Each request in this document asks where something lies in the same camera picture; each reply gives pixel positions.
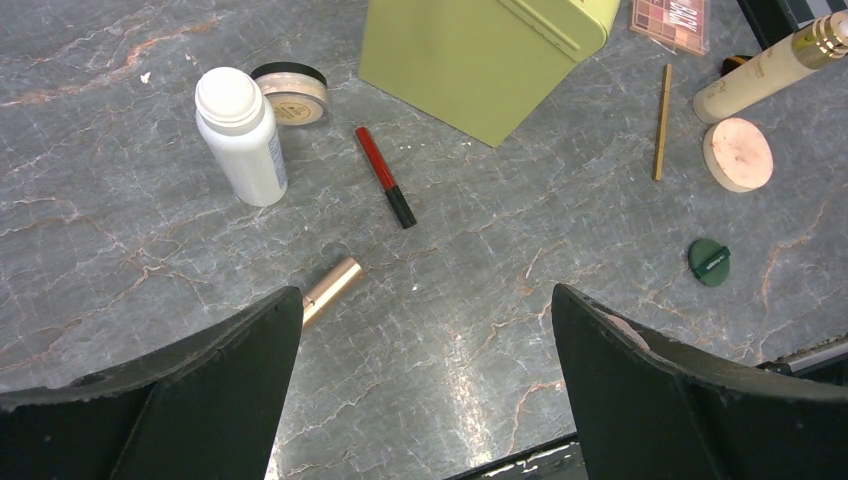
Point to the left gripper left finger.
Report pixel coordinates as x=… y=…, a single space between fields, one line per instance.
x=204 y=407

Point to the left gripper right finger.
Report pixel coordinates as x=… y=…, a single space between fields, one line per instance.
x=647 y=406

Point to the green metal drawer box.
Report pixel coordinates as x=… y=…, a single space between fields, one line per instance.
x=479 y=66

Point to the green round puff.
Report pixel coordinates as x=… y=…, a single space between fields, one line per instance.
x=709 y=261

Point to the rose gold lipstick tube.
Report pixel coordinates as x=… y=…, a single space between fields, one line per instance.
x=329 y=288

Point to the round pink powder puff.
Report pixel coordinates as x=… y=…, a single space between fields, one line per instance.
x=738 y=155

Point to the red black lip pencil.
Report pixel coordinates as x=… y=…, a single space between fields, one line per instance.
x=391 y=189

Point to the white plastic bottle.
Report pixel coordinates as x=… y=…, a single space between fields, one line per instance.
x=238 y=124

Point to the round powder jar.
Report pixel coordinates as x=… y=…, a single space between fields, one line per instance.
x=297 y=93

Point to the gold thin pencil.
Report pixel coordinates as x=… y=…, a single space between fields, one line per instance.
x=662 y=123

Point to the pink eyeshadow palette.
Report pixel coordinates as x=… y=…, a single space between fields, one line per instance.
x=681 y=24

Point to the black white checkerboard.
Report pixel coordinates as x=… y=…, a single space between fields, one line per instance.
x=773 y=20

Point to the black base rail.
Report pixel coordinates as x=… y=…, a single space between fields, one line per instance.
x=560 y=458

